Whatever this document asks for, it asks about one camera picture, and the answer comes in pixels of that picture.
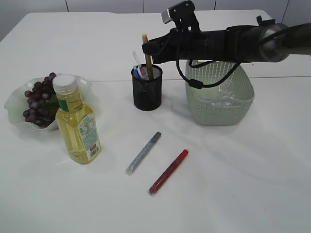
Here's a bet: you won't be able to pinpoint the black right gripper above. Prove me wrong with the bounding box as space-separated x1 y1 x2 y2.
142 28 202 64

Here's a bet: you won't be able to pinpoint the gold glitter pen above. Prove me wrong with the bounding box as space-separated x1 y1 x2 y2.
142 34 154 80

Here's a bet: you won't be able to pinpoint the clear plastic ruler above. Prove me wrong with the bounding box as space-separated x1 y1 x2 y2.
132 51 142 69

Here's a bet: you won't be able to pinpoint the pink scissors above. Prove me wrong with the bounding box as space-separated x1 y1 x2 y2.
137 66 145 80

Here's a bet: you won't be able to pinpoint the blue scissors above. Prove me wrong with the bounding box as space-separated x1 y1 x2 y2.
133 66 141 80

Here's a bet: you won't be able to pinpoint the clear plastic sheet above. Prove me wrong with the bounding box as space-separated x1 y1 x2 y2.
210 81 239 108

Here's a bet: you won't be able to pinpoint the silver glitter pen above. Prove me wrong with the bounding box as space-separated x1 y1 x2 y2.
125 132 161 175

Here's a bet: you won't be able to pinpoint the red glitter pen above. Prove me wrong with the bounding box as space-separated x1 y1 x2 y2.
148 150 189 196

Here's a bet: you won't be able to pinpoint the yellow oil bottle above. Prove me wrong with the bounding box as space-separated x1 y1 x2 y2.
52 74 101 164

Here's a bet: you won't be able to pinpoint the purple artificial grape bunch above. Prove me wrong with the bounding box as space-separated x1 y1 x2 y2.
23 72 59 128

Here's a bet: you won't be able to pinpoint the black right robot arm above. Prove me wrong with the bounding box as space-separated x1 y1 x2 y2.
142 20 311 64

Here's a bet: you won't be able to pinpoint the black mesh pen holder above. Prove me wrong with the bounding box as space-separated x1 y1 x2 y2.
131 65 163 111

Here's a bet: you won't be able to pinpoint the green plastic basket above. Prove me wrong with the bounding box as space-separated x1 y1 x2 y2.
185 62 255 126

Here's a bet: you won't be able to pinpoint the green wavy glass plate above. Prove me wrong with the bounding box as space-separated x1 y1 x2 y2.
4 75 94 131

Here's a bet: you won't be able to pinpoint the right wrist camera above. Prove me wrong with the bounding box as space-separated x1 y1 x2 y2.
161 0 201 33

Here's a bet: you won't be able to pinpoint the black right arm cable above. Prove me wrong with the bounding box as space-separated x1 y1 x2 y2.
174 23 311 89

